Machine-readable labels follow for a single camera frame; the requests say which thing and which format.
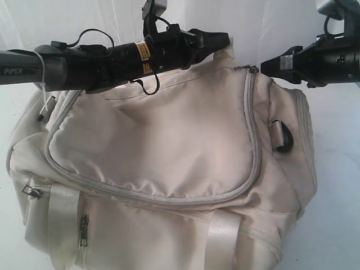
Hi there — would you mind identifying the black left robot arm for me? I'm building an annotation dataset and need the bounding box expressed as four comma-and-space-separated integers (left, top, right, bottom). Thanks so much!
1, 24, 230, 94

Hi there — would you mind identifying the white backdrop curtain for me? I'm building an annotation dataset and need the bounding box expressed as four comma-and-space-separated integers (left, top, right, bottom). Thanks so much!
1, 1, 325, 68

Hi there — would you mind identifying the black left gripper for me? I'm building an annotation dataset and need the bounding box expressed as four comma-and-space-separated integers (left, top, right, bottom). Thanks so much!
146, 24, 230, 73

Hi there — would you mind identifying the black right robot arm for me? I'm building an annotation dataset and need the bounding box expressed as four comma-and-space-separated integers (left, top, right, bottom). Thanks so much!
260, 8, 359, 88

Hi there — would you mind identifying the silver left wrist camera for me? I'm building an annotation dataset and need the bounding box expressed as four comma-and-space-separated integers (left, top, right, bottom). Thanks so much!
141, 0, 168, 20

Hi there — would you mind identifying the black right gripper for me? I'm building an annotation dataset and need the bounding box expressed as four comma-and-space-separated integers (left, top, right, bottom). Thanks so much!
260, 33, 352, 89

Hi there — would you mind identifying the metal zipper pull ring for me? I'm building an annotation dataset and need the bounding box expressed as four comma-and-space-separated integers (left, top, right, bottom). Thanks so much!
233, 64, 258, 74

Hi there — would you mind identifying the cream duffel bag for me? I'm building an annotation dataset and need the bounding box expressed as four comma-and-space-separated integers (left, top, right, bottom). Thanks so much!
7, 46, 320, 270

